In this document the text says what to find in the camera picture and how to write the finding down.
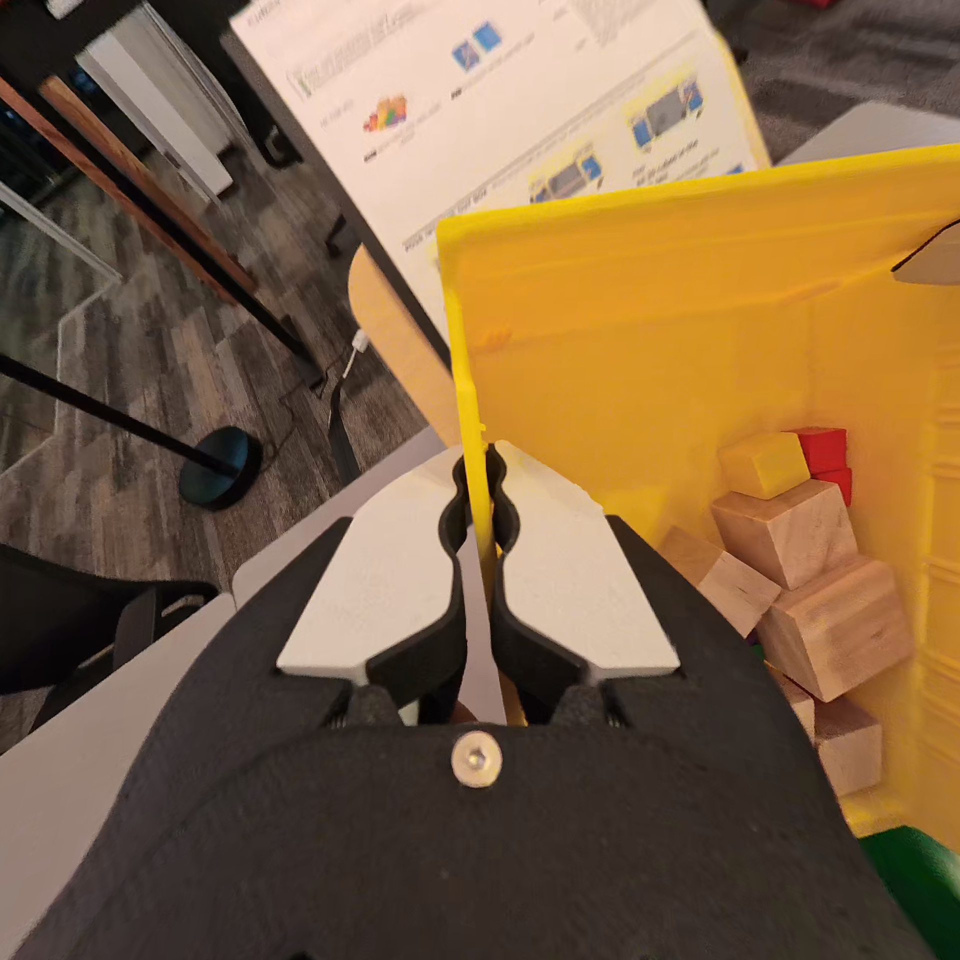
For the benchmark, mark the black office chair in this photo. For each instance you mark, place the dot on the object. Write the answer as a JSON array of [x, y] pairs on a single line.
[[60, 615]]

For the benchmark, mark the green plastic box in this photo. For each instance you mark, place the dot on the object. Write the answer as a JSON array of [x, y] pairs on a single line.
[[915, 877]]

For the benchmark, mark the pile of wooden cubes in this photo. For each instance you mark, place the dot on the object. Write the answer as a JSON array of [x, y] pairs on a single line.
[[795, 532]]

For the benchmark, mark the yellow plastic box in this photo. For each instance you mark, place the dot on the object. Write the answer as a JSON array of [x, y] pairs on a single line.
[[675, 315]]

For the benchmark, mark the printed instruction sheet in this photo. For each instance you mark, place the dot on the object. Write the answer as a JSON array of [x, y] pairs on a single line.
[[487, 112]]

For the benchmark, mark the black stanchion pole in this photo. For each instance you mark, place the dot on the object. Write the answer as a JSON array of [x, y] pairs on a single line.
[[221, 469]]

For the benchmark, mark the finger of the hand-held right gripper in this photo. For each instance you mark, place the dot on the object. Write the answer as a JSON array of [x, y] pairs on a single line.
[[937, 259]]

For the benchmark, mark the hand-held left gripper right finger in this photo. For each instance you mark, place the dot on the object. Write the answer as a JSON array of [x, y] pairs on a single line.
[[585, 592]]

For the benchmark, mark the beige wooden chair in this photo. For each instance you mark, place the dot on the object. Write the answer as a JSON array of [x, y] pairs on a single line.
[[397, 337]]

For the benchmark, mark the wooden desk with black frame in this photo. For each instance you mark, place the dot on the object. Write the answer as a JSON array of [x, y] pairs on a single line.
[[150, 202]]

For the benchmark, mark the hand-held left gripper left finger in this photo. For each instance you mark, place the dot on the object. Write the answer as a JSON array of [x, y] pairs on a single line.
[[360, 592]]

